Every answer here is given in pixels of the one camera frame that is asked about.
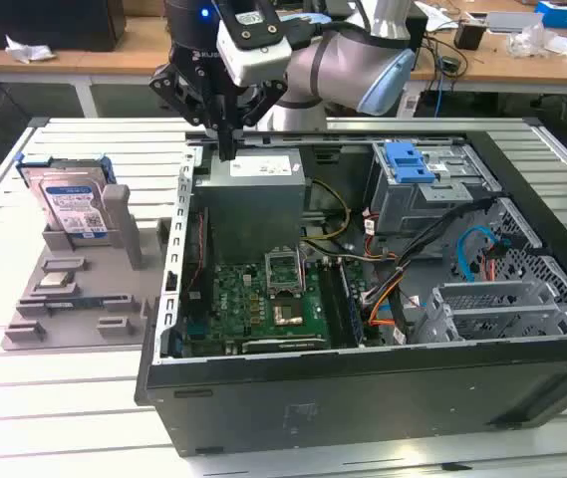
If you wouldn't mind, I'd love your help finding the multicolour wire bundle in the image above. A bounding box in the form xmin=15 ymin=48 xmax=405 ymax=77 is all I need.
xmin=361 ymin=207 xmax=400 ymax=266

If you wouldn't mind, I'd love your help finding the red orange wire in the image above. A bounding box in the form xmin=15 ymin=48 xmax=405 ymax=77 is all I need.
xmin=479 ymin=237 xmax=512 ymax=286

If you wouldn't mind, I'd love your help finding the long wooden desk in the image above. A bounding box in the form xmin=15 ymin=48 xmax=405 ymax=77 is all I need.
xmin=0 ymin=13 xmax=443 ymax=120

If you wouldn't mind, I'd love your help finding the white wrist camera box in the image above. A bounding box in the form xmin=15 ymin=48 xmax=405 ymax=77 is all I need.
xmin=215 ymin=18 xmax=293 ymax=87

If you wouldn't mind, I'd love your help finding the silver drive cage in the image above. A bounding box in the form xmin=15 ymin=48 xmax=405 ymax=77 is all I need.
xmin=366 ymin=140 xmax=504 ymax=250

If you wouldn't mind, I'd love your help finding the cluttered wooden desk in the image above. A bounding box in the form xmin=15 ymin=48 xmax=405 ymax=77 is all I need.
xmin=406 ymin=7 xmax=567 ymax=97

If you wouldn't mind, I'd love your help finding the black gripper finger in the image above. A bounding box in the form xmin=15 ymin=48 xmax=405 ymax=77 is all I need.
xmin=148 ymin=63 xmax=228 ymax=161
xmin=226 ymin=81 xmax=288 ymax=161

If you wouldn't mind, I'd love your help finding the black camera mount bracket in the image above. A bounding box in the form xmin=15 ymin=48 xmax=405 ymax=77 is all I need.
xmin=212 ymin=0 xmax=284 ymax=51

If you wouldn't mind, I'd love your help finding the clear plastic bag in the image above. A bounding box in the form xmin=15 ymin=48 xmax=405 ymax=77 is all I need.
xmin=505 ymin=21 xmax=549 ymax=57

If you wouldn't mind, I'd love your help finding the hard disk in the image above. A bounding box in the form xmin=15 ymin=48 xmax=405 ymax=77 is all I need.
xmin=15 ymin=154 xmax=115 ymax=239

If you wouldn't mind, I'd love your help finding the blue wire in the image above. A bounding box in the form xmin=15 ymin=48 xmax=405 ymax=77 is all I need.
xmin=455 ymin=225 xmax=494 ymax=284

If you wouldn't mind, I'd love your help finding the crumpled white paper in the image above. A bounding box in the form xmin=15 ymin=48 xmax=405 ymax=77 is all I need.
xmin=3 ymin=33 xmax=59 ymax=66

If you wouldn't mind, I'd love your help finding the black open PC case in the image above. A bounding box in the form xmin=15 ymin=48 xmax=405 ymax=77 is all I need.
xmin=135 ymin=117 xmax=567 ymax=458

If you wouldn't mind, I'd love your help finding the yellow wire bundle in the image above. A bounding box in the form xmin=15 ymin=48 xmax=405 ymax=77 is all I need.
xmin=301 ymin=177 xmax=353 ymax=244

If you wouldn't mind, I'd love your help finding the black RAM slot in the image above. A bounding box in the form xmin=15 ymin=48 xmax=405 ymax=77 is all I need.
xmin=328 ymin=258 xmax=353 ymax=350
xmin=317 ymin=258 xmax=340 ymax=350

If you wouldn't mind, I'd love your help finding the black cable bundle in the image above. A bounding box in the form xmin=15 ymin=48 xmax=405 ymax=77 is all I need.
xmin=361 ymin=195 xmax=499 ymax=306

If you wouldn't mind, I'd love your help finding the black graphics card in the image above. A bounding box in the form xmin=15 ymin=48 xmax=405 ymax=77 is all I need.
xmin=239 ymin=335 xmax=330 ymax=357

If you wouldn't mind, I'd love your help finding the silver disk bay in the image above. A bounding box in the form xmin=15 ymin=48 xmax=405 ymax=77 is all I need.
xmin=409 ymin=280 xmax=567 ymax=346

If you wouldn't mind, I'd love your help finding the grey parts rack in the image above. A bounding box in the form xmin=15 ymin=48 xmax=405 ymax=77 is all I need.
xmin=1 ymin=183 xmax=174 ymax=353

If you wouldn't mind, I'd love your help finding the blue plastic drive carrier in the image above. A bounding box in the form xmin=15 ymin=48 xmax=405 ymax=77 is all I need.
xmin=383 ymin=141 xmax=436 ymax=185

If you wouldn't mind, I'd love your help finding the grey power supply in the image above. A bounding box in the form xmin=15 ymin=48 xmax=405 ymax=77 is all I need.
xmin=192 ymin=148 xmax=309 ymax=265

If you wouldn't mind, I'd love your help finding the silver CPU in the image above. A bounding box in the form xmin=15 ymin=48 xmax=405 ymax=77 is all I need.
xmin=38 ymin=272 xmax=75 ymax=291

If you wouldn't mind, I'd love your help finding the green motherboard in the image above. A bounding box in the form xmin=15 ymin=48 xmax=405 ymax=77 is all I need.
xmin=182 ymin=259 xmax=333 ymax=356

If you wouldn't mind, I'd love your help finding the metal socket cover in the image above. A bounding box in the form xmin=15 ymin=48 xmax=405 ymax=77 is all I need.
xmin=263 ymin=247 xmax=305 ymax=300

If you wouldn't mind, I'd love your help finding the small black box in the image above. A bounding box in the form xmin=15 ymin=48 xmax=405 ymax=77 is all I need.
xmin=453 ymin=21 xmax=487 ymax=51

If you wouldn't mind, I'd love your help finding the grey flat box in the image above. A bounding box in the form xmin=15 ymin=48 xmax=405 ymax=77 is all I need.
xmin=483 ymin=10 xmax=546 ymax=34

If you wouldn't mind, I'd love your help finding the CPU socket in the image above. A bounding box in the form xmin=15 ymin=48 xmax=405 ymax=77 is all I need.
xmin=270 ymin=297 xmax=310 ymax=331

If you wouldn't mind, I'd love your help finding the large black box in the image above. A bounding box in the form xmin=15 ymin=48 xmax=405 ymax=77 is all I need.
xmin=0 ymin=0 xmax=128 ymax=53

